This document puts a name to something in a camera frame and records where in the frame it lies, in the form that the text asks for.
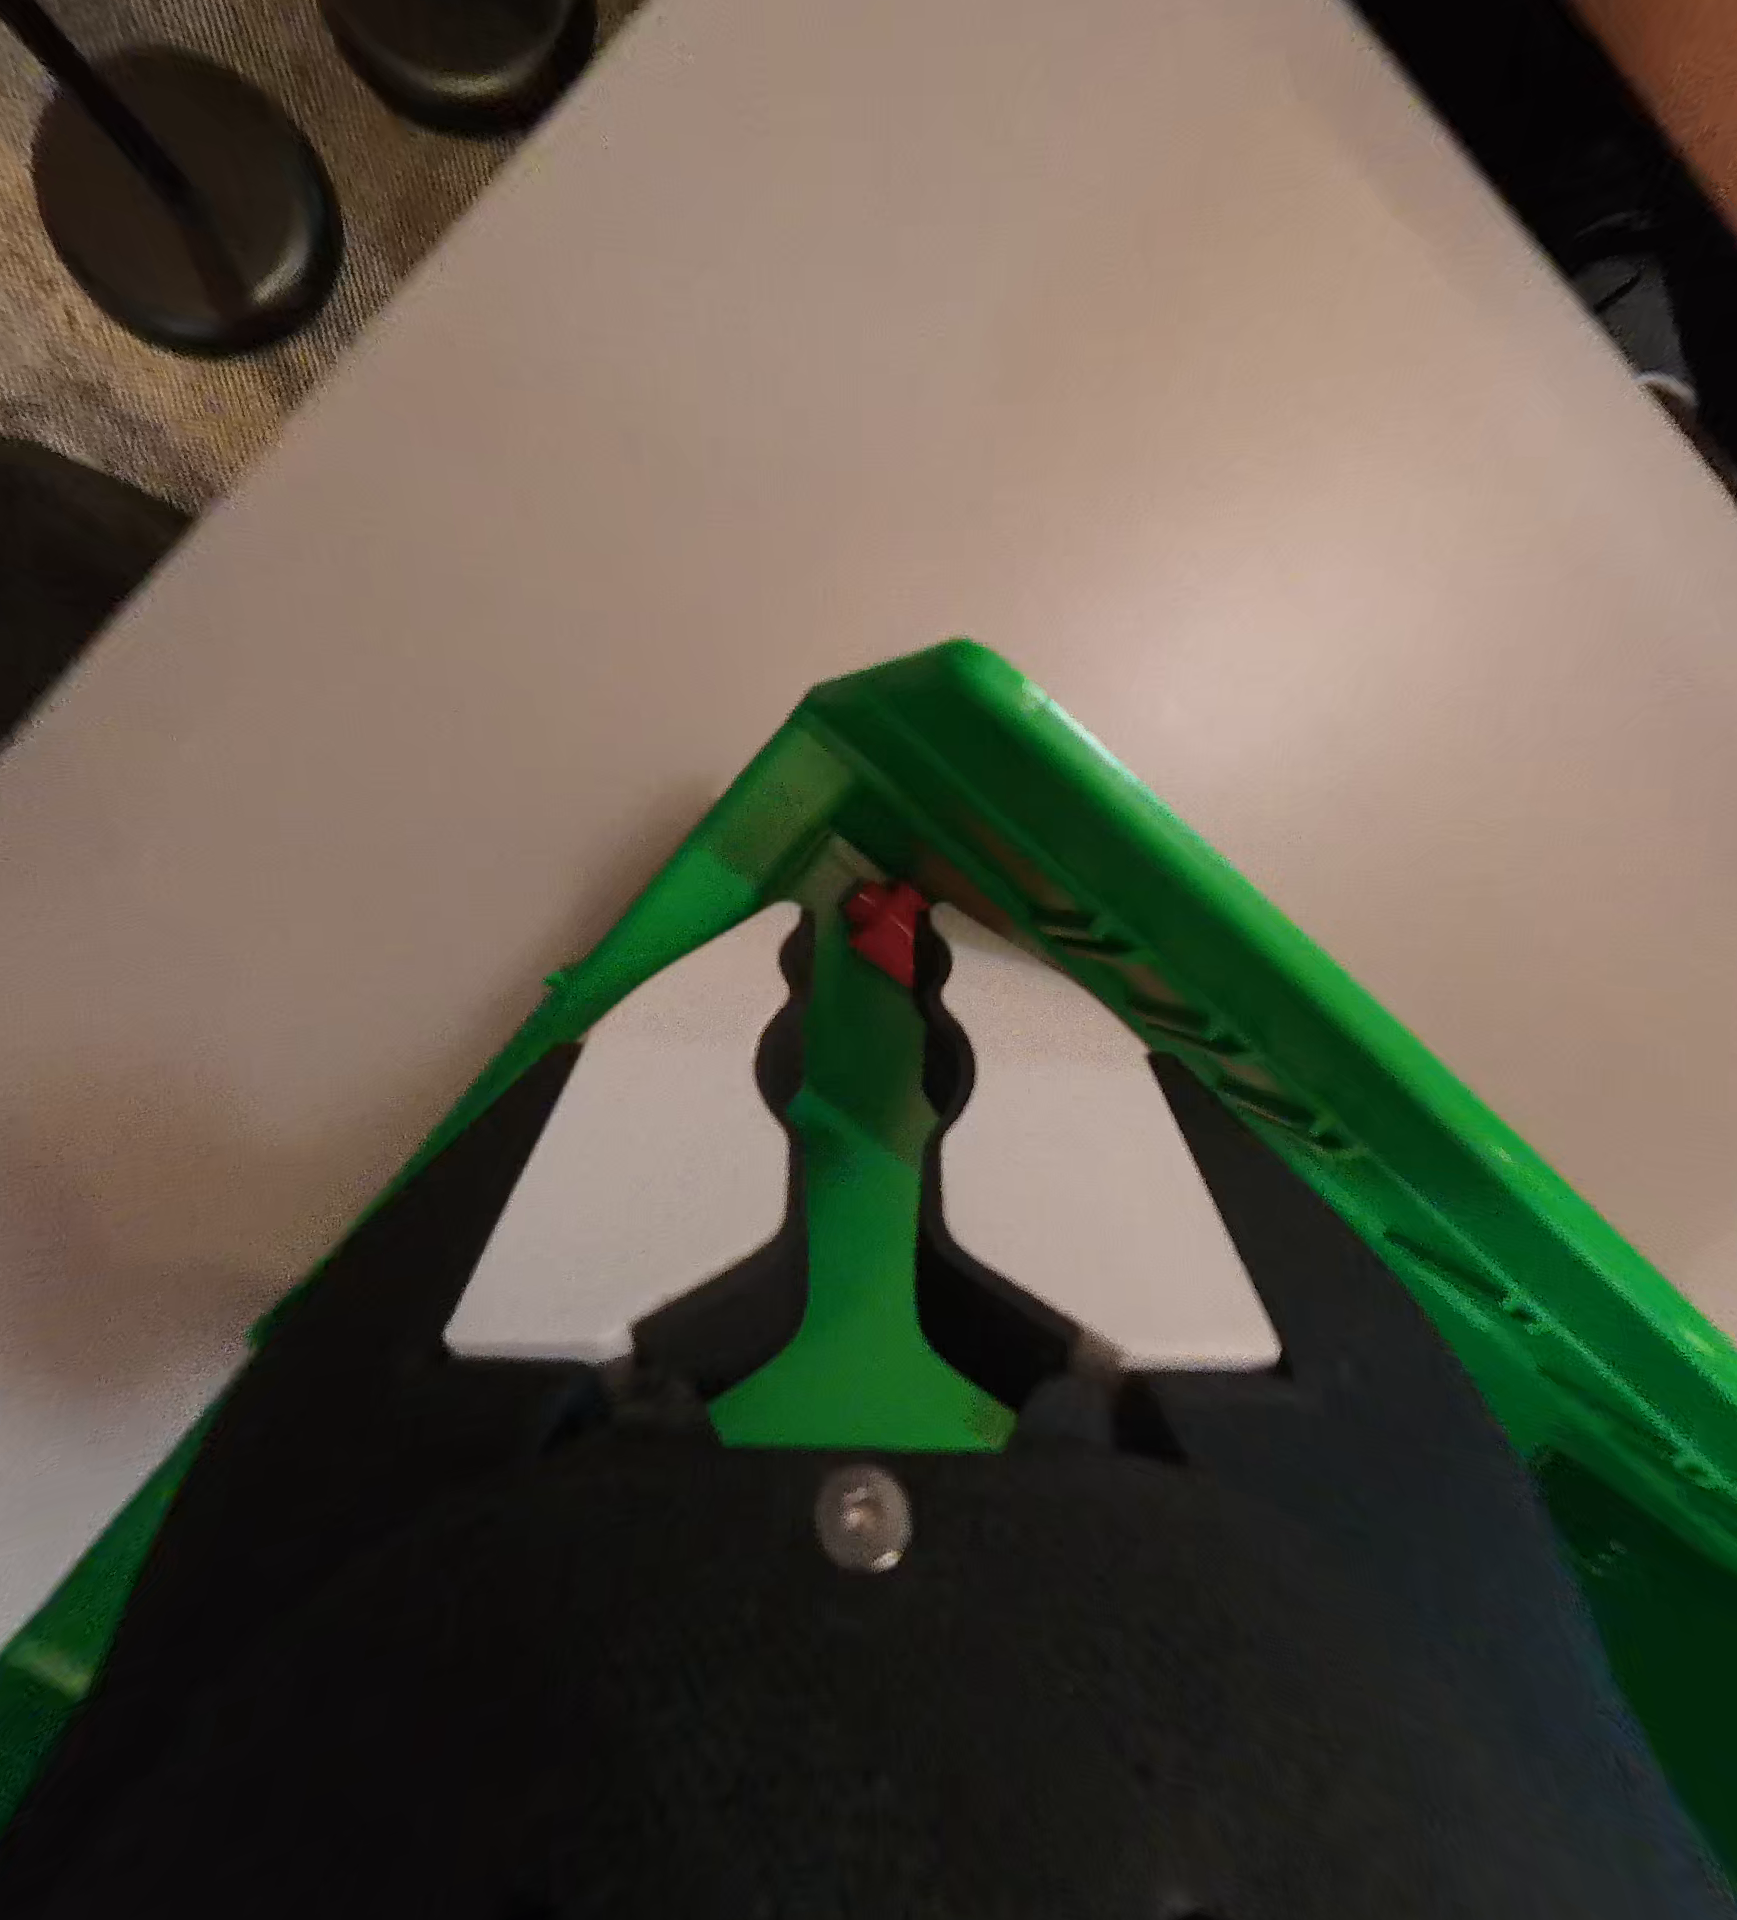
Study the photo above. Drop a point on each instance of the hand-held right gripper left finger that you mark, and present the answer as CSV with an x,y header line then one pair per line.
x,y
627,1170

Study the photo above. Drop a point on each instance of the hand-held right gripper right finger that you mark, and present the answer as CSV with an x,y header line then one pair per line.
x,y
1094,1199

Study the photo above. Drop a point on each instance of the green plastic bin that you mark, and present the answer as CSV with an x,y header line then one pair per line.
x,y
1260,976

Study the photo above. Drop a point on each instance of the red dry erase marker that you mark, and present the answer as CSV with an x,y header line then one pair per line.
x,y
885,932

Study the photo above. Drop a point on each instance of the black round stand base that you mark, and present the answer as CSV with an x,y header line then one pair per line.
x,y
194,227
465,60

